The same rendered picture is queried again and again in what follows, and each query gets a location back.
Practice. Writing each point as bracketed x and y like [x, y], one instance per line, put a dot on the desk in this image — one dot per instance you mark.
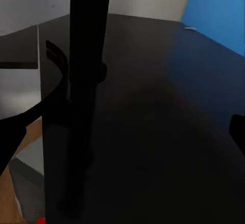
[158, 150]

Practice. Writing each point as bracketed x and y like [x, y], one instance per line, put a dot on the desktop computer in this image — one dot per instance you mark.
[26, 170]

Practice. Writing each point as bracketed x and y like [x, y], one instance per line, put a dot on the monitor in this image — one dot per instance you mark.
[85, 69]

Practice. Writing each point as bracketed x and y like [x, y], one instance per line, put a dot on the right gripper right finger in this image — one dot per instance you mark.
[237, 131]

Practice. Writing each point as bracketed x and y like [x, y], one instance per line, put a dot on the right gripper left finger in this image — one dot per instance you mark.
[12, 132]

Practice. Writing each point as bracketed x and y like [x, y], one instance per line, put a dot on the room divider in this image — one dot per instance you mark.
[220, 20]

